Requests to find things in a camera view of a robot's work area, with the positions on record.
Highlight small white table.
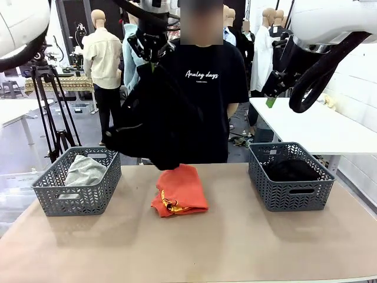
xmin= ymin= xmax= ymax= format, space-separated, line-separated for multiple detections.
xmin=0 ymin=98 xmax=55 ymax=146

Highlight table with patterned cloth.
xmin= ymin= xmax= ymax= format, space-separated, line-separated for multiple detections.
xmin=24 ymin=75 xmax=95 ymax=96

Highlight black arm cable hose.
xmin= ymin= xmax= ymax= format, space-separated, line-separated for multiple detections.
xmin=289 ymin=31 xmax=372 ymax=114
xmin=0 ymin=0 xmax=181 ymax=73

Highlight mannequin in white shirt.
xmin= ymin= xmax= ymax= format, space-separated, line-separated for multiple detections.
xmin=250 ymin=7 xmax=276 ymax=93

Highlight olive items on floor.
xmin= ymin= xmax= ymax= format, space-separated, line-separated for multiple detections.
xmin=231 ymin=134 xmax=254 ymax=147

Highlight large white table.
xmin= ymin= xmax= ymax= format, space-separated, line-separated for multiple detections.
xmin=249 ymin=97 xmax=377 ymax=177

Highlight black camera tripod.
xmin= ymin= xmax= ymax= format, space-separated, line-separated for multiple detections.
xmin=29 ymin=44 xmax=82 ymax=163

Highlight mannequin in blue shirt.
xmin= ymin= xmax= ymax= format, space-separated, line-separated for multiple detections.
xmin=223 ymin=5 xmax=237 ymax=48

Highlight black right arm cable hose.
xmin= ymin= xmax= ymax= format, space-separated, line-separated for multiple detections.
xmin=289 ymin=31 xmax=372 ymax=114

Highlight black top garment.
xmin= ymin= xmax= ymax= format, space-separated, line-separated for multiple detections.
xmin=261 ymin=159 xmax=322 ymax=183

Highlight mannequin in dark clothes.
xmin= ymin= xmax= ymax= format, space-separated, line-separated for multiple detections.
xmin=232 ymin=22 xmax=256 ymax=92

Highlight grey stool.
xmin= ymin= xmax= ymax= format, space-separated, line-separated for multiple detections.
xmin=2 ymin=81 xmax=24 ymax=100

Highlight orange printed garment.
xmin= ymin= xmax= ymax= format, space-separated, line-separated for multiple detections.
xmin=151 ymin=163 xmax=209 ymax=218

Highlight black trousers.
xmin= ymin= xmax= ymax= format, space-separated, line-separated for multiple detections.
xmin=104 ymin=60 xmax=207 ymax=171

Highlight mannequin in light blue fleece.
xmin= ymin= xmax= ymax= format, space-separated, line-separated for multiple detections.
xmin=122 ymin=23 xmax=142 ymax=92

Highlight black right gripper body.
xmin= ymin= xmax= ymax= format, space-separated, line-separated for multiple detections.
xmin=263 ymin=70 xmax=295 ymax=98

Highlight grey plastic lattice basket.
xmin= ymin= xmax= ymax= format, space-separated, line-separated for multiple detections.
xmin=248 ymin=142 xmax=336 ymax=212
xmin=31 ymin=146 xmax=123 ymax=218

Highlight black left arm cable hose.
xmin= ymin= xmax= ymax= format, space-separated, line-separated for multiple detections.
xmin=0 ymin=0 xmax=181 ymax=73

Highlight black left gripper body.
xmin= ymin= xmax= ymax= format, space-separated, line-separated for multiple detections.
xmin=138 ymin=13 xmax=169 ymax=55

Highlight mannequin in black shirt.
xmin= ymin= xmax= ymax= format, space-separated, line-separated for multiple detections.
xmin=272 ymin=10 xmax=292 ymax=42

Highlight mannequin in cream shirt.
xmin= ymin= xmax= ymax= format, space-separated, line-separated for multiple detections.
xmin=83 ymin=9 xmax=124 ymax=146

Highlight person in black T-shirt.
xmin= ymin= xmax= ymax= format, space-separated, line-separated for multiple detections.
xmin=163 ymin=0 xmax=250 ymax=164

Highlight cream object on white table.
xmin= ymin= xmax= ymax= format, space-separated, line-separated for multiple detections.
xmin=323 ymin=93 xmax=337 ymax=111

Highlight grey garment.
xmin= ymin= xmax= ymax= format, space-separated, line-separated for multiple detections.
xmin=64 ymin=154 xmax=108 ymax=187

